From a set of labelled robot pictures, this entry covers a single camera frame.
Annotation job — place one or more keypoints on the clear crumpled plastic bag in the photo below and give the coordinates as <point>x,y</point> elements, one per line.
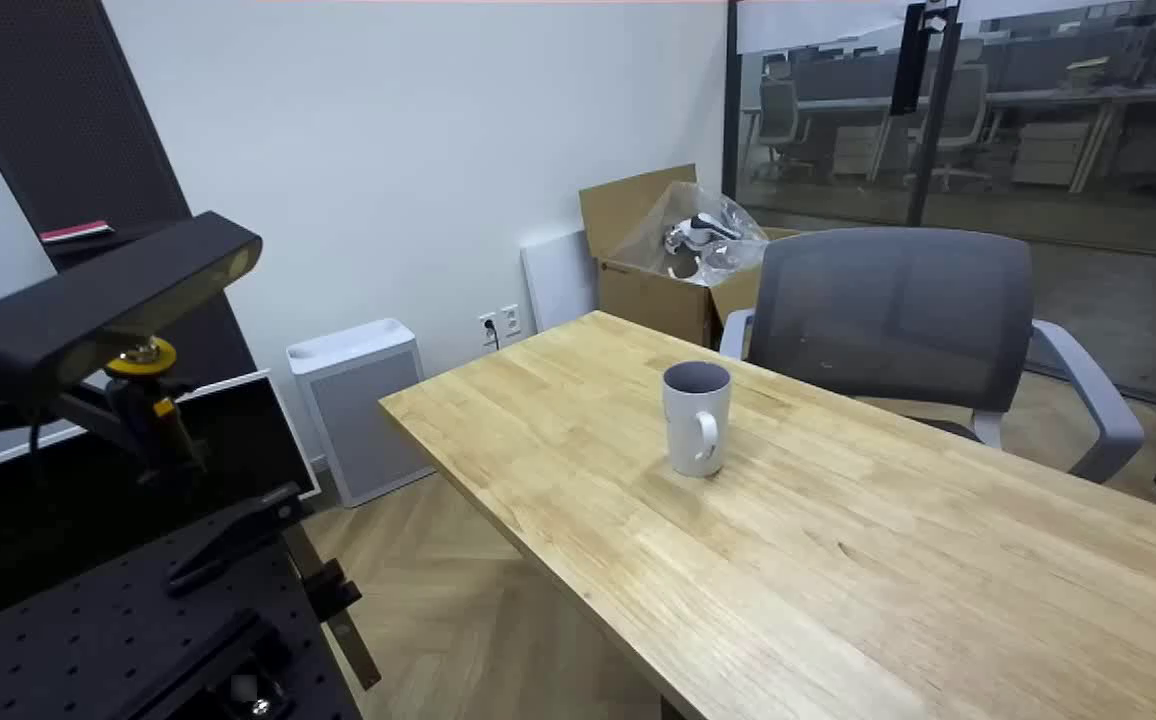
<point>707,237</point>

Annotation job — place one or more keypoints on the brown cardboard box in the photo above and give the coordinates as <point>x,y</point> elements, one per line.
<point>650,307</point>

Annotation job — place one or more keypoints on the camera mount with yellow knob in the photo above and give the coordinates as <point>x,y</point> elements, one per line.
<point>151,381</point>

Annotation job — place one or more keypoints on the black stereo camera bar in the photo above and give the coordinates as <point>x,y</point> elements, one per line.
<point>96,303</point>

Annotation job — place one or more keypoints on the white ceramic mug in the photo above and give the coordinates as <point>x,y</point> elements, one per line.
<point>697,428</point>

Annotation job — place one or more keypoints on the black metal clamp bracket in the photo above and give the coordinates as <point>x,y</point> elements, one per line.
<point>242,526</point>

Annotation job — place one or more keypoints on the white wall outlet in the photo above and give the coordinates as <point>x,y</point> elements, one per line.
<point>491,327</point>
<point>510,319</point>

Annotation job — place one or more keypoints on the black perforated breadboard base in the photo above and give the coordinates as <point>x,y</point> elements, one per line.
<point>82,643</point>

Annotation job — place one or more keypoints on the white air purifier unit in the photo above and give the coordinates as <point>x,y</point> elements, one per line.
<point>362,418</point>

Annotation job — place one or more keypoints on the small red flat item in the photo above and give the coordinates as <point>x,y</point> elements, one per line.
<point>79,233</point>

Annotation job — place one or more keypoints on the grey mesh office chair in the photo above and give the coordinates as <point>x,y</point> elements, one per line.
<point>890,315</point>

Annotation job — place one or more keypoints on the white flat panel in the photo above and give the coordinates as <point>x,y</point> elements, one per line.
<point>556,283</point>

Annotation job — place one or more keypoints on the black slanted board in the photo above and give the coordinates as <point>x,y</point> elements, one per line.
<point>56,123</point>

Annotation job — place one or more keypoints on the black camera stand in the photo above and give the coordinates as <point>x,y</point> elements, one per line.
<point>236,443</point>

